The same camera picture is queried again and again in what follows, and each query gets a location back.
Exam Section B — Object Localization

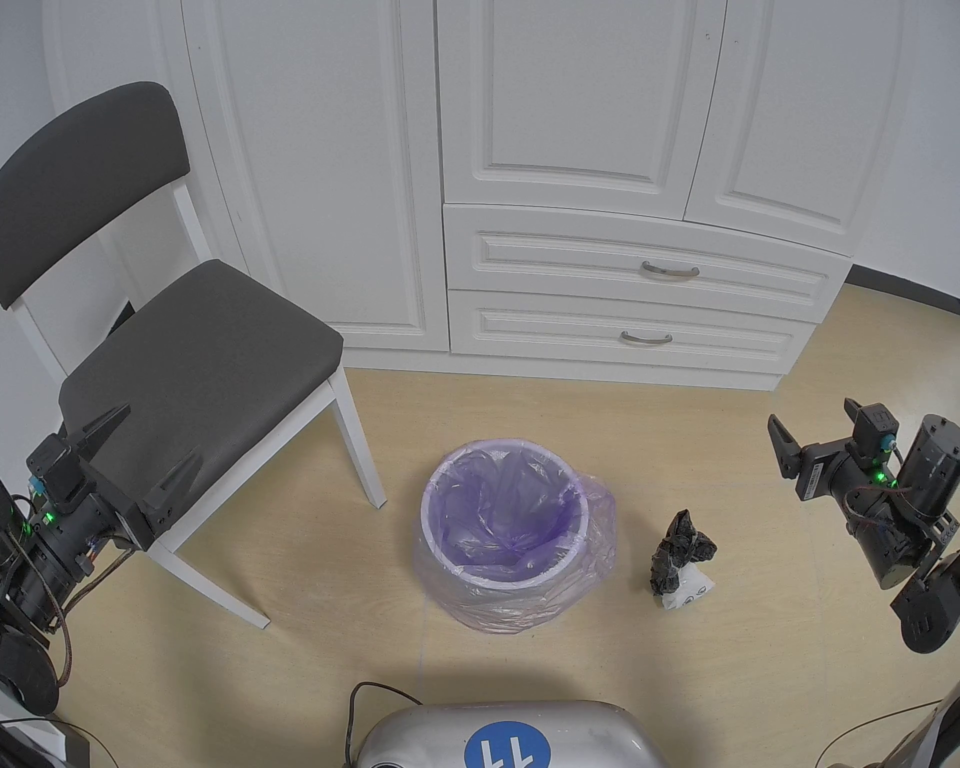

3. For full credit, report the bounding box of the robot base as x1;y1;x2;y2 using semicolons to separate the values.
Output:
360;701;670;768

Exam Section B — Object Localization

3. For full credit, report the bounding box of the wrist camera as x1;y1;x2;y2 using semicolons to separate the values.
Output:
855;402;901;470
27;433;97;519

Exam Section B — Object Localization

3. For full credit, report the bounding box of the clear printed wrapper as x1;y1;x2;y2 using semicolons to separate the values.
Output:
658;566;717;612

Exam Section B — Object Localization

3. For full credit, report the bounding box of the purple plastic bag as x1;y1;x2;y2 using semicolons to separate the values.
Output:
412;439;620;635

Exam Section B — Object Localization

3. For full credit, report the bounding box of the white trash bin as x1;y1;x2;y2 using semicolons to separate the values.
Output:
418;439;590;631

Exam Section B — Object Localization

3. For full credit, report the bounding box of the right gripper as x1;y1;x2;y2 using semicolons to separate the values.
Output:
766;397;901;520

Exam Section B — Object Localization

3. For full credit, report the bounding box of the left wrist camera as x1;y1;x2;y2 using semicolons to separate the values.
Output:
27;433;97;519

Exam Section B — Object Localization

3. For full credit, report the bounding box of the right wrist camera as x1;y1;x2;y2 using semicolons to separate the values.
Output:
855;402;901;470

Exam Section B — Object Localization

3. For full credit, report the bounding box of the white chair with grey pads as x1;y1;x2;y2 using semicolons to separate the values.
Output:
0;81;389;630

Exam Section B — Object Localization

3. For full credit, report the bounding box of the white wardrobe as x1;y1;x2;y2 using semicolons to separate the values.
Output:
41;0;927;393

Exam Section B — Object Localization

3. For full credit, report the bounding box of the black cable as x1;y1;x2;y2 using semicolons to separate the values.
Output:
345;681;425;762

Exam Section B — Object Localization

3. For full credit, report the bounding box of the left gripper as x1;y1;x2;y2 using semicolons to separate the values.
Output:
41;405;203;577

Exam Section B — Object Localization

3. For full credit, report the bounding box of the crumpled black plastic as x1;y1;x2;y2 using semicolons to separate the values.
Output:
648;508;719;597

